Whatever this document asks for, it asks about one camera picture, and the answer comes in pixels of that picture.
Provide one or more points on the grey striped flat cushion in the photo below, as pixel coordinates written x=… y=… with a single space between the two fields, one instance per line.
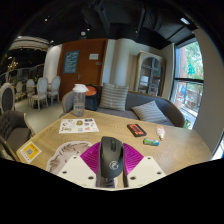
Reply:
x=149 y=112

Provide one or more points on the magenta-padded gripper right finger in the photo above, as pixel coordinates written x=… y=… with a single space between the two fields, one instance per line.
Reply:
x=144 y=168

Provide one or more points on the small green packet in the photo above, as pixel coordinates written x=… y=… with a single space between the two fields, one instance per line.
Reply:
x=151 y=142

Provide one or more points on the black bag with orange patch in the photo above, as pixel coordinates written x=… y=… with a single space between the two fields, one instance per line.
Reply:
x=92 y=100

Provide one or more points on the small white pink object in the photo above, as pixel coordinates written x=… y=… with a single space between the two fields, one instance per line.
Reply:
x=161 y=132

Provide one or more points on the yellow square sticker card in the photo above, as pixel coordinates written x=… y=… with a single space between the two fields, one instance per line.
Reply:
x=30 y=152

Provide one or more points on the grey curved sofa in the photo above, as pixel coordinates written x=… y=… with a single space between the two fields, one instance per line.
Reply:
x=171 y=111

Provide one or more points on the cat-shaped mouse pad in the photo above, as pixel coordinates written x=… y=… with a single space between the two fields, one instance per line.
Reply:
x=63 y=155

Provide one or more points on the clear bottle with white lid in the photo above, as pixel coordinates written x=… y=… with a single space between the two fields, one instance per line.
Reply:
x=79 y=101

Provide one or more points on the striped upright cushion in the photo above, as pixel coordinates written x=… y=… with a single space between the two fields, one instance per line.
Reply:
x=114 y=96

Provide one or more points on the white printed paper sheet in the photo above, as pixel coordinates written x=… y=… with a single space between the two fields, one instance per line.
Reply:
x=78 y=126

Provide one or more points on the black computer mouse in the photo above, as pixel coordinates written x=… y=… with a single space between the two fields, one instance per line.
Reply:
x=110 y=160

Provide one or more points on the blue wall poster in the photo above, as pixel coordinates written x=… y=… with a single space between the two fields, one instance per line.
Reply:
x=71 y=62

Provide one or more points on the dark grey tufted armchair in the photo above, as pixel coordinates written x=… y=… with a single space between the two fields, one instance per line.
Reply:
x=15 y=131

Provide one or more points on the group of white dining chairs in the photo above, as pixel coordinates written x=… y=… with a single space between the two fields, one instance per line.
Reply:
x=41 y=90

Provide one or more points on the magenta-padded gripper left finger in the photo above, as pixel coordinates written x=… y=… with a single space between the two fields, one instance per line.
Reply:
x=77 y=168

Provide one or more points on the small white wall sign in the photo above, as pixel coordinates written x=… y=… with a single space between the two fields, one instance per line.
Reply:
x=93 y=56

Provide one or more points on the black and red flat box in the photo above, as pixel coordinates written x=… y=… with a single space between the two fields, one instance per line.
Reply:
x=136 y=130

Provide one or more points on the arched glass-door cabinet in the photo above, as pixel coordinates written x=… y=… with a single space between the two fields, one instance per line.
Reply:
x=150 y=73

